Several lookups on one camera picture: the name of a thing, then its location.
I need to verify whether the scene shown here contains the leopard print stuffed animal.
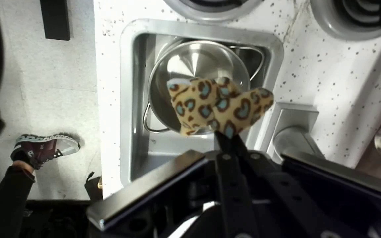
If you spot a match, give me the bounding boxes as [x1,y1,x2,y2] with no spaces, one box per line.
[165,74,275,139]

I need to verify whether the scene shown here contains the steel sink basin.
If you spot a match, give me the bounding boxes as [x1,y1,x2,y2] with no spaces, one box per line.
[119,17,286,187]

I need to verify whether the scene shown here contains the grey toy faucet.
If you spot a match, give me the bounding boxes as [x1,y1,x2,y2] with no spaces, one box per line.
[259,101,327,165]

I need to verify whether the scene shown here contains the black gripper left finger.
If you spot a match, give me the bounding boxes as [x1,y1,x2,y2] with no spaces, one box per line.
[213,131,263,238]

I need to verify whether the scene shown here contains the black rectangular bar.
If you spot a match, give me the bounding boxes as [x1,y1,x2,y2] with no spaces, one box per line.
[40,0,72,42]

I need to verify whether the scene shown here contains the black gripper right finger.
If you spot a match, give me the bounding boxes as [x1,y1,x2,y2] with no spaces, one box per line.
[238,140,343,238]

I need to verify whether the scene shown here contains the dark trouser leg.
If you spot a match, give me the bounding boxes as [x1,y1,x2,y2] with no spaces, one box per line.
[0,160,38,238]

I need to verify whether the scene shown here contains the grey patterned shoe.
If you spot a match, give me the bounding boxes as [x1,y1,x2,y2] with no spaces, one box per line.
[9,132,82,172]

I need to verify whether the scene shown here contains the stainless steel pot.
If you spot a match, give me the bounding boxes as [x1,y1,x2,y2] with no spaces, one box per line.
[143,38,267,134]

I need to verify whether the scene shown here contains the black coil stove burner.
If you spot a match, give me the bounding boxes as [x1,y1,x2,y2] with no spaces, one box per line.
[163,0,265,24]
[308,0,381,42]

